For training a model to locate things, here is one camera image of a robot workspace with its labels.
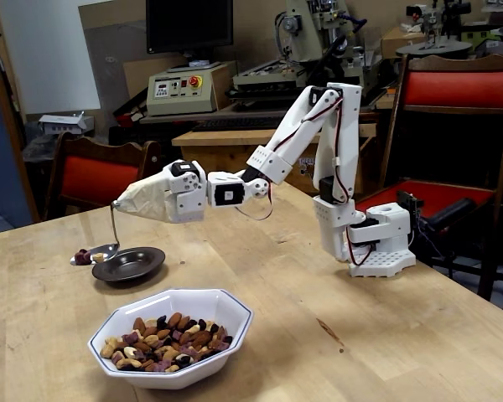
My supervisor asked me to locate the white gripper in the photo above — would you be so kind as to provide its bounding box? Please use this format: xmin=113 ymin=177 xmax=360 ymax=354
xmin=116 ymin=160 xmax=209 ymax=224

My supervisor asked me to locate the bent metal spoon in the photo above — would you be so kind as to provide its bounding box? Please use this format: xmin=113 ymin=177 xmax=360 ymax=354
xmin=70 ymin=200 xmax=122 ymax=266

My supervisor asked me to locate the wooden chair low red backrest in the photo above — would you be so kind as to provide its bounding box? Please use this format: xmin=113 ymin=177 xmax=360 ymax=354
xmin=41 ymin=131 xmax=163 ymax=221

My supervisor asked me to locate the dark brown small plate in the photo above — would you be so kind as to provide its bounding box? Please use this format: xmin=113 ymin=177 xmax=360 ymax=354
xmin=91 ymin=246 xmax=167 ymax=285

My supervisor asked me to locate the wooden workbench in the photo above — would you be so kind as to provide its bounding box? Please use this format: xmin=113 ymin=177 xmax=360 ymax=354
xmin=171 ymin=116 xmax=364 ymax=196

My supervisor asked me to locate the beige control box red button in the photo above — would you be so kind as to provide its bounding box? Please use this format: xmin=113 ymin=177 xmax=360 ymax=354
xmin=145 ymin=62 xmax=231 ymax=117

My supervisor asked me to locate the white model house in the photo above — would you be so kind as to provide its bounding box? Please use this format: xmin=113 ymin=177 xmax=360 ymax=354
xmin=38 ymin=111 xmax=94 ymax=136

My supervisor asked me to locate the black keyboard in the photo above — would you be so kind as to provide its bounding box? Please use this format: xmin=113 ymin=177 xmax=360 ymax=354
xmin=191 ymin=115 xmax=284 ymax=133

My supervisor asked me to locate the mixed nuts and dried fruit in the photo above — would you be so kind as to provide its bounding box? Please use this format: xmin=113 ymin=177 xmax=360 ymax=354
xmin=99 ymin=312 xmax=235 ymax=373

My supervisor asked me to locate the large brown board sheet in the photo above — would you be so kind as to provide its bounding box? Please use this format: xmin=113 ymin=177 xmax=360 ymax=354
xmin=78 ymin=0 xmax=150 ymax=126

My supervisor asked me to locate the white octagonal bowl blue rim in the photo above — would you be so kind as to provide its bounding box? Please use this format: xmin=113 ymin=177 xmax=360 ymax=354
xmin=87 ymin=287 xmax=255 ymax=390

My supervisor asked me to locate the black computer monitor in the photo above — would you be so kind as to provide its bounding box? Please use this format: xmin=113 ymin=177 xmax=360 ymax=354
xmin=145 ymin=0 xmax=235 ymax=70

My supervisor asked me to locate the beige milling machine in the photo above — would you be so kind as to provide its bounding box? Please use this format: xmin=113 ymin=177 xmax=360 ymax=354
xmin=227 ymin=0 xmax=382 ymax=111

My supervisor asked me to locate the black circuit board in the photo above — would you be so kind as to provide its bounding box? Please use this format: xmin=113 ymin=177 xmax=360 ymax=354
xmin=397 ymin=190 xmax=425 ymax=219

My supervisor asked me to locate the brown cardboard box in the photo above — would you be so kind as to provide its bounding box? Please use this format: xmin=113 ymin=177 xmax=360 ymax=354
xmin=380 ymin=25 xmax=428 ymax=59

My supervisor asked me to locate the black round machine table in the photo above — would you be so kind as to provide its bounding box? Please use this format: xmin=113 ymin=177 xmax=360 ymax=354
xmin=396 ymin=39 xmax=474 ymax=58

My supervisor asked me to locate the wooden chair tall red backrest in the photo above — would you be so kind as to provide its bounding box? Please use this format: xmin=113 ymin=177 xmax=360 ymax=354
xmin=354 ymin=53 xmax=503 ymax=302

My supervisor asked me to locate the thin purple wire bundle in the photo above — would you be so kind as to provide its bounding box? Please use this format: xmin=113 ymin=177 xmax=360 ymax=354
xmin=414 ymin=215 xmax=443 ymax=263

